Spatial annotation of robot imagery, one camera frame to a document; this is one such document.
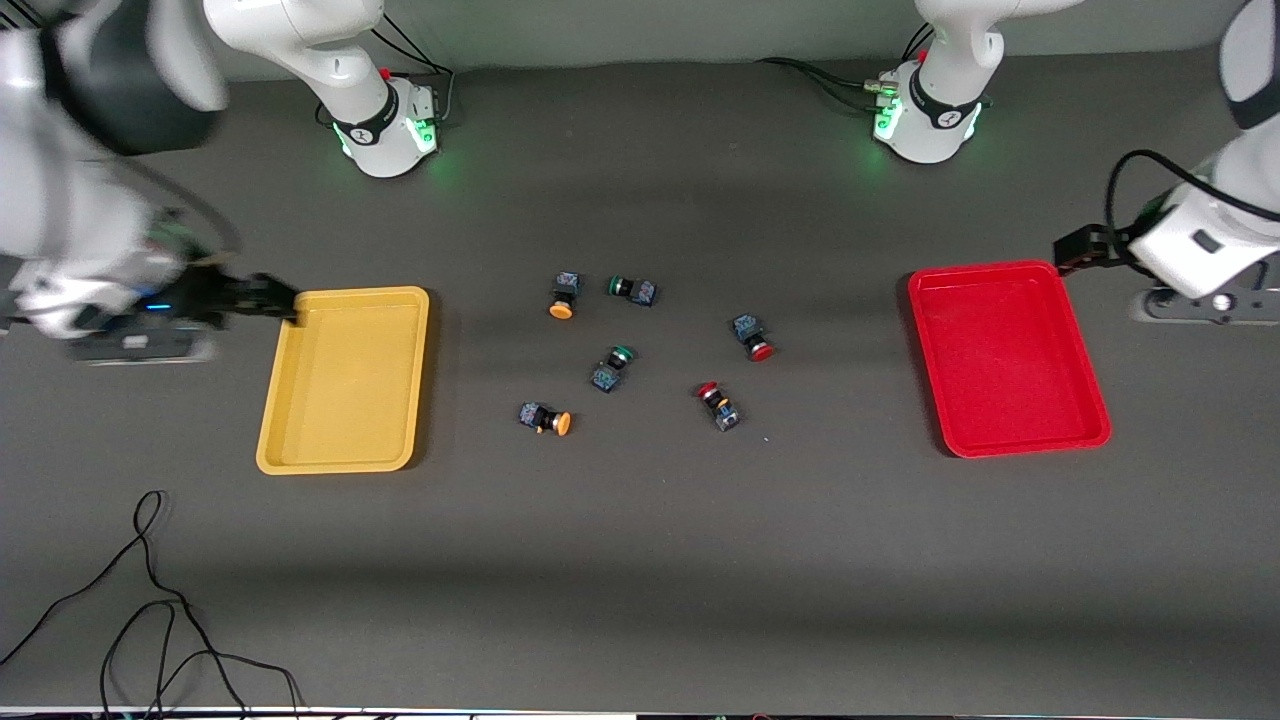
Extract red push button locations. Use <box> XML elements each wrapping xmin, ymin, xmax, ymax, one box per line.
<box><xmin>696</xmin><ymin>381</ymin><xmax>743</xmax><ymax>433</ymax></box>
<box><xmin>731</xmin><ymin>313</ymin><xmax>778</xmax><ymax>363</ymax></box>

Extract yellow plastic tray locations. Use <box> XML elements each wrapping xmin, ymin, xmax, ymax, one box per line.
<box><xmin>255</xmin><ymin>286</ymin><xmax>431</xmax><ymax>475</ymax></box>

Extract red plastic tray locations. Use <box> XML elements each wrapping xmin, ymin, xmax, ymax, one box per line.
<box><xmin>907</xmin><ymin>260</ymin><xmax>1113</xmax><ymax>459</ymax></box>

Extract dark grey table cover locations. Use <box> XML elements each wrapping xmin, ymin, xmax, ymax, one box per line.
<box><xmin>0</xmin><ymin>40</ymin><xmax>1280</xmax><ymax>716</ymax></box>

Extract loose black cable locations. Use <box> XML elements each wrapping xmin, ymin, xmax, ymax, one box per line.
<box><xmin>0</xmin><ymin>490</ymin><xmax>306</xmax><ymax>720</ymax></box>

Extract black right arm base cables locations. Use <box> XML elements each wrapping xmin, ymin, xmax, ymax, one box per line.
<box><xmin>370</xmin><ymin>15</ymin><xmax>456</xmax><ymax>131</ymax></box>

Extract black arm base cables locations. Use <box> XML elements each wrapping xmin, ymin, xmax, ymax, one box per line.
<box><xmin>755</xmin><ymin>22</ymin><xmax>936</xmax><ymax>113</ymax></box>
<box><xmin>370</xmin><ymin>15</ymin><xmax>456</xmax><ymax>131</ymax></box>

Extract black left arm base cables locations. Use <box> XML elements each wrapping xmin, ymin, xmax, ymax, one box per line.
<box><xmin>755</xmin><ymin>22</ymin><xmax>936</xmax><ymax>113</ymax></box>

